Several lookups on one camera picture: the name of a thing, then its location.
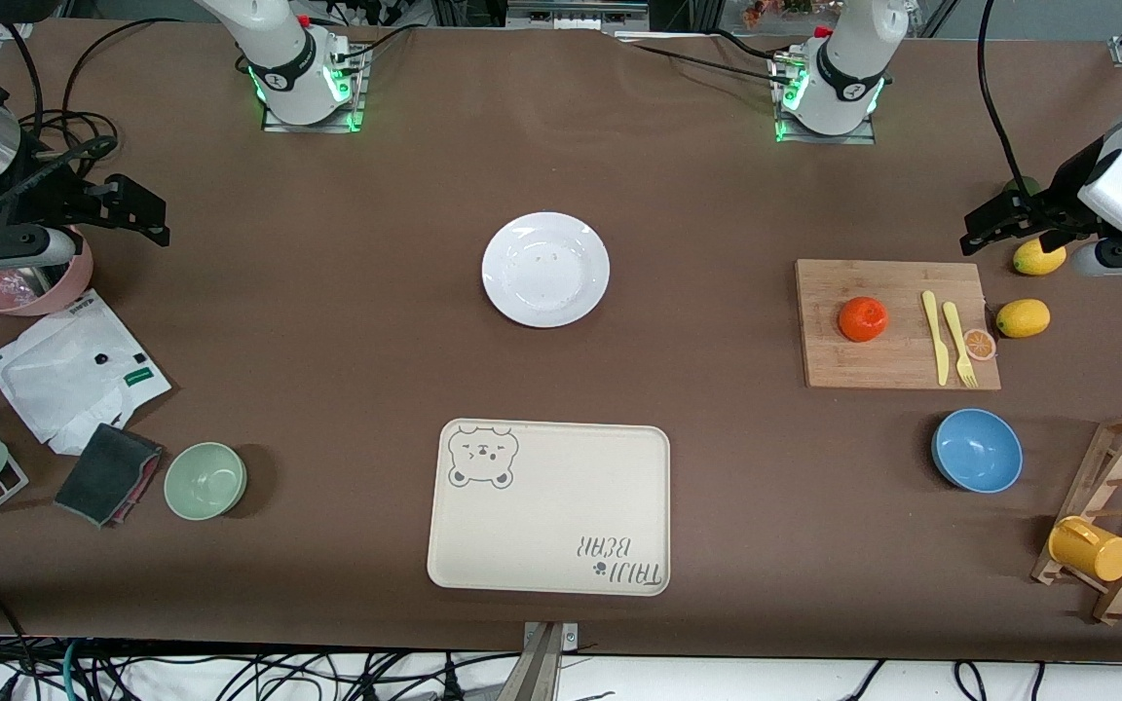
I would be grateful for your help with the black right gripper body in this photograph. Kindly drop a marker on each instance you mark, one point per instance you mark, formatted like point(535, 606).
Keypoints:
point(43, 191)

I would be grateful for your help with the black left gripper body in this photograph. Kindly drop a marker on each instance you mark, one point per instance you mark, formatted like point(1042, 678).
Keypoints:
point(1070, 187)

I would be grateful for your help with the orange fruit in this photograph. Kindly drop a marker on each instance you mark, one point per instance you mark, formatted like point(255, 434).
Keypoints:
point(863, 319)

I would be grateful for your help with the white round plate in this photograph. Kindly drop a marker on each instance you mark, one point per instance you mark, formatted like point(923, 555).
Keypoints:
point(545, 270)

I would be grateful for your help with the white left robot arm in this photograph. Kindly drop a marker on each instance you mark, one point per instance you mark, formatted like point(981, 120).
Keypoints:
point(848, 68)

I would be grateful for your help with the dark green avocado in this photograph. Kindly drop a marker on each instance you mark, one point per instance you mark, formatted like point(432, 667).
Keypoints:
point(1021, 185)

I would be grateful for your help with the yellow lemon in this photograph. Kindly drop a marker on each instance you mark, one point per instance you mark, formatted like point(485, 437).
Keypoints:
point(1023, 318)
point(1038, 261)

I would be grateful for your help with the pink bowl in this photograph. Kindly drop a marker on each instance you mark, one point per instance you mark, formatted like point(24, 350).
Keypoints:
point(25, 302)

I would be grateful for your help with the toy orange slice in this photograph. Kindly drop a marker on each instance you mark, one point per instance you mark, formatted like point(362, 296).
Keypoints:
point(980, 345)

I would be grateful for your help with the yellow plastic fork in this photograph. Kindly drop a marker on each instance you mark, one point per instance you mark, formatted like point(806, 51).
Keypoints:
point(957, 341)

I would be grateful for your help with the yellow plastic knife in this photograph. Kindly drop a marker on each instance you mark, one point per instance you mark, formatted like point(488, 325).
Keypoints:
point(936, 341)

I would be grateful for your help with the white plastic bag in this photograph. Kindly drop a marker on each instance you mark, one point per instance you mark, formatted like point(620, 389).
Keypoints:
point(64, 380)

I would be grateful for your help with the wooden cutting board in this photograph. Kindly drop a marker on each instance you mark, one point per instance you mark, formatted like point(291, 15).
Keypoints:
point(873, 365)

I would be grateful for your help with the blue bowl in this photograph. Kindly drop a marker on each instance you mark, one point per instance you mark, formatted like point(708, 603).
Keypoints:
point(977, 451)

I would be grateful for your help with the dark grey folded cloth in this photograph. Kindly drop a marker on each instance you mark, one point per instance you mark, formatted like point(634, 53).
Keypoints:
point(105, 474)

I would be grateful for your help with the wooden mug rack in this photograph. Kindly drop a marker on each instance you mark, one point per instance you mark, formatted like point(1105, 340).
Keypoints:
point(1121, 458)

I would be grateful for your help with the light green bowl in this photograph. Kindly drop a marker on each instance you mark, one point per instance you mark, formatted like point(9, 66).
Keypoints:
point(205, 481)

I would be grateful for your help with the yellow mug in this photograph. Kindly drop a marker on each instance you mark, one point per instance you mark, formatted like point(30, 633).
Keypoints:
point(1092, 551)

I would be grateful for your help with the cream bear print tray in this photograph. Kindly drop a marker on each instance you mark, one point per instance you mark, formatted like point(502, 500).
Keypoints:
point(561, 506)

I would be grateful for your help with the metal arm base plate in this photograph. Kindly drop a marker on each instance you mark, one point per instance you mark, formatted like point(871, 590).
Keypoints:
point(313, 125)
point(829, 138)

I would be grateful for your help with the metal table edge bracket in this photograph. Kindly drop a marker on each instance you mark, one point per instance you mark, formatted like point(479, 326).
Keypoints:
point(546, 657)

